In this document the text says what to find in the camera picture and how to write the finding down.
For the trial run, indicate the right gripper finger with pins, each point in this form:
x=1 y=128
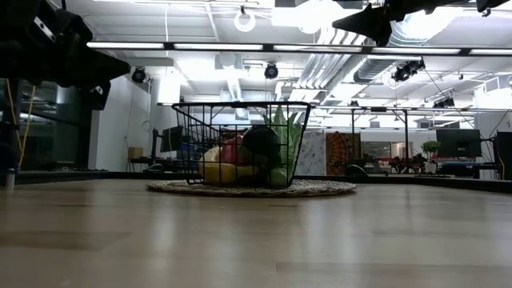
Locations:
x=372 y=20

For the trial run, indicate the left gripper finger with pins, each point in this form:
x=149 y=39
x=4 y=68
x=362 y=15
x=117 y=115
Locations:
x=96 y=68
x=100 y=96

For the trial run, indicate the red toy bell pepper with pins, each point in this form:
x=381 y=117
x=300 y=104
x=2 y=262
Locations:
x=231 y=151

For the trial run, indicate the green toy leafy vegetable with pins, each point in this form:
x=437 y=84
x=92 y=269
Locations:
x=287 y=136

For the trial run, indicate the yellow toy banana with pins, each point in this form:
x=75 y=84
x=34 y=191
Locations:
x=226 y=173

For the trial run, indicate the dark toy grape bunch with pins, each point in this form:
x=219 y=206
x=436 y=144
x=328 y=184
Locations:
x=262 y=142

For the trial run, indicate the green toy pear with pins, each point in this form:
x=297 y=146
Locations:
x=278 y=178

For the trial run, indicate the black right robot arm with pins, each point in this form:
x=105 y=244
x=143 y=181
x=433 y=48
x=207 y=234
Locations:
x=490 y=3

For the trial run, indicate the black ceiling spotlight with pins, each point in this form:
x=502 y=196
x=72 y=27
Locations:
x=138 y=74
x=444 y=102
x=271 y=70
x=408 y=70

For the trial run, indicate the brown cardboard box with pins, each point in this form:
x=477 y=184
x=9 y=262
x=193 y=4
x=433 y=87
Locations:
x=135 y=153

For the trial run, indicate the black computer monitor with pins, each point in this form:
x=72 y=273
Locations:
x=458 y=142
x=170 y=139
x=505 y=152

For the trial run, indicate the orange patterned tapestry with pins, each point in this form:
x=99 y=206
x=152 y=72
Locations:
x=340 y=152

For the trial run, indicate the small potted plant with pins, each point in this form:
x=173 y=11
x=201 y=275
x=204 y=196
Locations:
x=430 y=147

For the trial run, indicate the white patterned panel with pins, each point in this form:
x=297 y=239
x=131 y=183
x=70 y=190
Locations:
x=318 y=154

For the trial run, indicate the round woven placemat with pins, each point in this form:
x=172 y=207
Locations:
x=320 y=188

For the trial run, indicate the silver air duct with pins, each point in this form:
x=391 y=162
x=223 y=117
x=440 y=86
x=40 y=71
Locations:
x=376 y=68

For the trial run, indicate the black metal rack frame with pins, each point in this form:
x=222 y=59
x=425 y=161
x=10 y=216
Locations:
x=406 y=136

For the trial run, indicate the white cylinder post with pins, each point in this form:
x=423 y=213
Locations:
x=10 y=178

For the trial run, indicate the black aluminium table frame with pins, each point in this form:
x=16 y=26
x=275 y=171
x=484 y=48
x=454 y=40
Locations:
x=460 y=184

